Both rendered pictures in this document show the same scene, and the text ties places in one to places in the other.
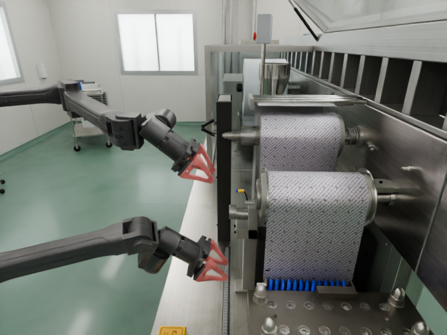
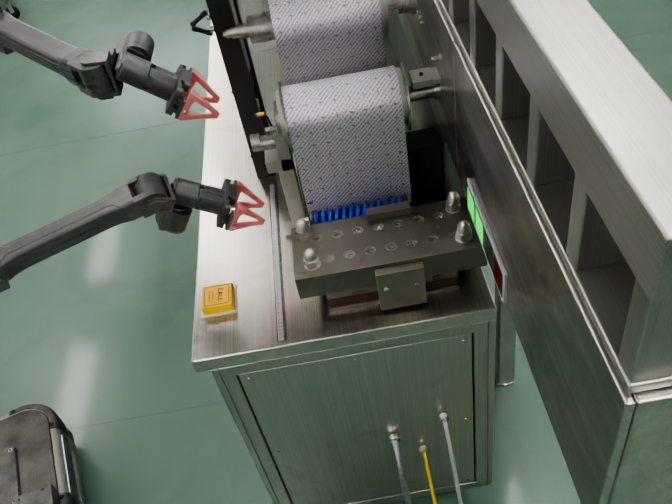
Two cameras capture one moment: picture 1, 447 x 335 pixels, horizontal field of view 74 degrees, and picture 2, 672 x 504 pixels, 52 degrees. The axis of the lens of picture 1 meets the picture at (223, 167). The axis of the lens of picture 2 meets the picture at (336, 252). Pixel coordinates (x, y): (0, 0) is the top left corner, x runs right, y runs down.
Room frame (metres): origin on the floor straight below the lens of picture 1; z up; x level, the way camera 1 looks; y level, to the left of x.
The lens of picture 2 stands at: (-0.57, -0.17, 2.05)
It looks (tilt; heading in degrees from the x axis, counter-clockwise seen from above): 44 degrees down; 1
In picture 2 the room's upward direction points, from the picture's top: 12 degrees counter-clockwise
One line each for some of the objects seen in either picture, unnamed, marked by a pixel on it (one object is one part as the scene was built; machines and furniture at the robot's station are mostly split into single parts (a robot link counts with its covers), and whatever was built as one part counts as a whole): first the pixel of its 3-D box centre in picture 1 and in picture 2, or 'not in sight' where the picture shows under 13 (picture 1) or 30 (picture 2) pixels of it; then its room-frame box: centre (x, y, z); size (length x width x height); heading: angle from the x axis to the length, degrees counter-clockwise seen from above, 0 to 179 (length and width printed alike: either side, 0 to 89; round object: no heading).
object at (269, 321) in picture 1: (269, 326); (310, 257); (0.45, -0.10, 1.05); 0.04 x 0.04 x 0.04
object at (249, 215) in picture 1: (245, 248); (284, 183); (0.71, -0.06, 1.05); 0.06 x 0.05 x 0.31; 88
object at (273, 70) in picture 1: (274, 70); not in sight; (1.39, -0.23, 1.50); 0.14 x 0.14 x 0.06
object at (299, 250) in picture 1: (310, 252); (354, 173); (0.61, -0.22, 1.12); 0.23 x 0.01 x 0.18; 88
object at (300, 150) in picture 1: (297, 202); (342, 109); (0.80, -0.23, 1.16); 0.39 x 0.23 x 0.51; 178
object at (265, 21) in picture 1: (262, 29); not in sight; (1.23, -0.15, 1.66); 0.07 x 0.07 x 0.10; 76
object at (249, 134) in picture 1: (249, 135); (261, 27); (0.93, -0.09, 1.33); 0.06 x 0.06 x 0.06; 88
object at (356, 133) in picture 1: (347, 136); (398, 1); (0.92, -0.40, 1.33); 0.07 x 0.07 x 0.07; 88
